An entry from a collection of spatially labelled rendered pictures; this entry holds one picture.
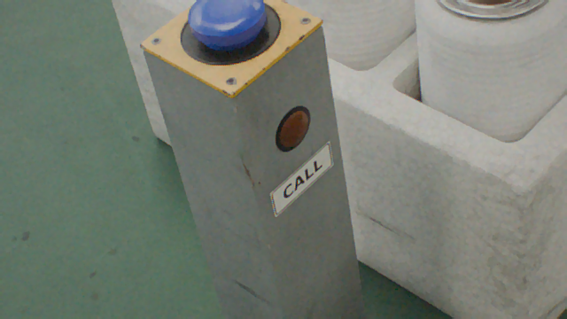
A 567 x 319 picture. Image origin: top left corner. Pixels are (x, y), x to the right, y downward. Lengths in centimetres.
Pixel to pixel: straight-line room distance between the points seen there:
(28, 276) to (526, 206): 43
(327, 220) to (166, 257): 26
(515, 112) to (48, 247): 42
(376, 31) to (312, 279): 18
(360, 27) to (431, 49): 8
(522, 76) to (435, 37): 6
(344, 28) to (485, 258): 18
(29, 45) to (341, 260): 53
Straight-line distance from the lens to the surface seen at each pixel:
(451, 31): 68
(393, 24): 77
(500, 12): 68
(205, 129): 60
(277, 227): 64
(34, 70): 112
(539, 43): 68
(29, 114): 107
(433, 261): 80
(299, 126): 60
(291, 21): 59
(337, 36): 77
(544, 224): 73
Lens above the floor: 68
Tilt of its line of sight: 46 degrees down
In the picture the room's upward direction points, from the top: 12 degrees counter-clockwise
